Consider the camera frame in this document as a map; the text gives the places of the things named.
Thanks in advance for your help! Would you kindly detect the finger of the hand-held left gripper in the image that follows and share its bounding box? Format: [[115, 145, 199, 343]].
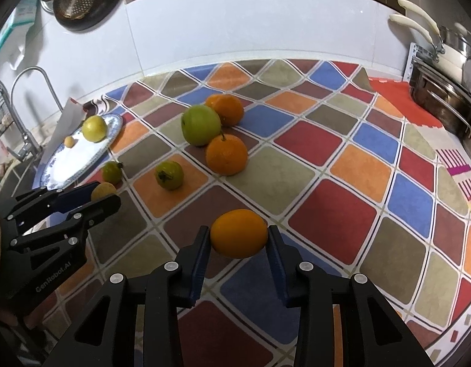
[[4, 181, 100, 234], [8, 194, 121, 255]]

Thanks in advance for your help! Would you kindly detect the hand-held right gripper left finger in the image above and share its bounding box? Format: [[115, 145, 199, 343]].
[[42, 225, 212, 367]]

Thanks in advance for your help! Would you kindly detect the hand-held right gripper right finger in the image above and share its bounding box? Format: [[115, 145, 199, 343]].
[[267, 225, 437, 367]]

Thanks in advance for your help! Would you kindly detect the small yellowish fruit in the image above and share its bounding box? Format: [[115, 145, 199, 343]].
[[91, 182, 117, 201]]

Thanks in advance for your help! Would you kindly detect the blue and white plate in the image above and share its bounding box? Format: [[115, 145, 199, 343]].
[[40, 113, 124, 190]]

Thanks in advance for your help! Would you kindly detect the small green fruit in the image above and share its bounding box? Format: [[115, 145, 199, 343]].
[[102, 161, 124, 185], [155, 161, 184, 191]]

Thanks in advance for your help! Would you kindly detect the smooth orange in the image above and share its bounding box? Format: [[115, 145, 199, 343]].
[[210, 209, 269, 259]]

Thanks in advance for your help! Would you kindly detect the green apple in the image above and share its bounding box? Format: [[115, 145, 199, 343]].
[[181, 104, 222, 146]]

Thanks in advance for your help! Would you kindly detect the chrome lever faucet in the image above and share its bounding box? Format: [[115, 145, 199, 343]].
[[6, 130, 43, 169]]

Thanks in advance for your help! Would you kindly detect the yellow-green pear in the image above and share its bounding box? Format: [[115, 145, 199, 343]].
[[82, 115, 108, 143]]

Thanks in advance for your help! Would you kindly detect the white plastic sheet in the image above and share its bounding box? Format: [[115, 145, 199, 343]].
[[48, 97, 87, 154]]

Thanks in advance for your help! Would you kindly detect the orange with stem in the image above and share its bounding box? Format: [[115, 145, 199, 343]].
[[205, 133, 248, 176]]

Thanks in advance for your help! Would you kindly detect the colourful checkered mat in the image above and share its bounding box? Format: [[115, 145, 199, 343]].
[[33, 59, 471, 367]]

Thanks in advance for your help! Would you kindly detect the chrome gooseneck faucet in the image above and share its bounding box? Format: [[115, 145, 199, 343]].
[[9, 66, 64, 123]]

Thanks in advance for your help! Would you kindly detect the black frying pan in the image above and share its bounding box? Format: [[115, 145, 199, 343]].
[[52, 0, 129, 31]]

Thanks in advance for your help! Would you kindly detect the teal tissue box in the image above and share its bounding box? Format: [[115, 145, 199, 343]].
[[0, 0, 49, 65]]

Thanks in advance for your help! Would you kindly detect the red patterned mat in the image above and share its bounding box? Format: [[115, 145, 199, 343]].
[[367, 76, 471, 215]]

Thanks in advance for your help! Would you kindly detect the steel pot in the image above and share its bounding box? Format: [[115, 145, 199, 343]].
[[407, 61, 471, 138]]

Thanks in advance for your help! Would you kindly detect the white pot rack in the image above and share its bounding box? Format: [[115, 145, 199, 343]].
[[404, 42, 431, 83]]

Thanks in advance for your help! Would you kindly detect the white-handled pan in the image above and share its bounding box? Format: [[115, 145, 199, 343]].
[[389, 14, 471, 81], [398, 0, 471, 58]]

